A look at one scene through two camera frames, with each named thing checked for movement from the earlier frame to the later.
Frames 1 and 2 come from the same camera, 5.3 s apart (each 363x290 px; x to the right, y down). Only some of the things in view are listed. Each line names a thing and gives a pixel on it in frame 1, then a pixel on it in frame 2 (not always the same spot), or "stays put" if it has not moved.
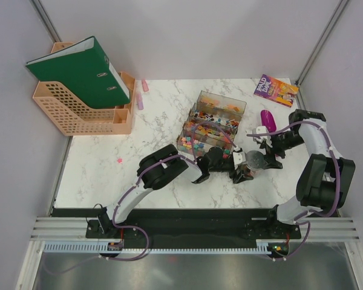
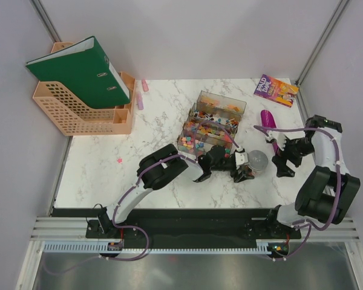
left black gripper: (238, 178) stays put
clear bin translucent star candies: (209, 131) stays put
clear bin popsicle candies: (213, 103) stays put
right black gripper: (270, 162) -> (279, 161)
